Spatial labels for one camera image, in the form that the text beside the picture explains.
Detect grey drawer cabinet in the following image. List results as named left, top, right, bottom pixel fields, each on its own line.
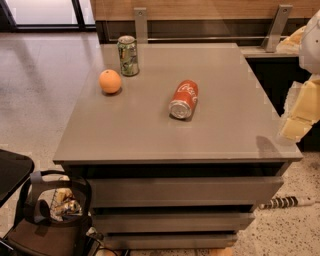
left=54, top=44, right=301, bottom=238

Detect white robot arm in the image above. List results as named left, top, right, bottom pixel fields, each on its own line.
left=276, top=10, right=320, bottom=143

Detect orange fruit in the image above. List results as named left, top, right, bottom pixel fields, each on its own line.
left=99, top=69, right=122, bottom=94

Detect black bag with snacks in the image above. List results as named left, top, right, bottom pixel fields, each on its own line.
left=5, top=170, right=92, bottom=256

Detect left metal bracket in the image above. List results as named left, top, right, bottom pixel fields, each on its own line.
left=134, top=7, right=148, bottom=44

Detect right metal bracket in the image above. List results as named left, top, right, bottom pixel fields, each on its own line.
left=261, top=4, right=293, bottom=53

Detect metal bracket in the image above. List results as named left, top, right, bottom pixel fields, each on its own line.
left=261, top=4, right=293, bottom=53
left=134, top=7, right=148, bottom=44

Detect bottom cabinet drawer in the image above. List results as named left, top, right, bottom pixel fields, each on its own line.
left=103, top=234, right=237, bottom=250

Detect middle cabinet drawer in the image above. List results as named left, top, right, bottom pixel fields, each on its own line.
left=93, top=213, right=255, bottom=233

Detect black chair seat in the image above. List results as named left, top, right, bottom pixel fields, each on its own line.
left=0, top=149, right=34, bottom=207

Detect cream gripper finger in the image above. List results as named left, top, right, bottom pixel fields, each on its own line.
left=277, top=26, right=305, bottom=54
left=279, top=79, right=320, bottom=142

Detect top cabinet drawer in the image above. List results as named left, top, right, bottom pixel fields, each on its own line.
left=89, top=177, right=283, bottom=207

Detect green soda can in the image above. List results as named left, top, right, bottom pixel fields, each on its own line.
left=117, top=35, right=139, bottom=76

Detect striped black white cable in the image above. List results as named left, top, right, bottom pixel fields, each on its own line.
left=258, top=195, right=316, bottom=210

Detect red coke can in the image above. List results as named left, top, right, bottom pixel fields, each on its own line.
left=169, top=80, right=198, bottom=119

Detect cabinet drawer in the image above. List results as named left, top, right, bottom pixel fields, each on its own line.
left=89, top=177, right=283, bottom=207
left=103, top=234, right=237, bottom=250
left=93, top=213, right=255, bottom=233

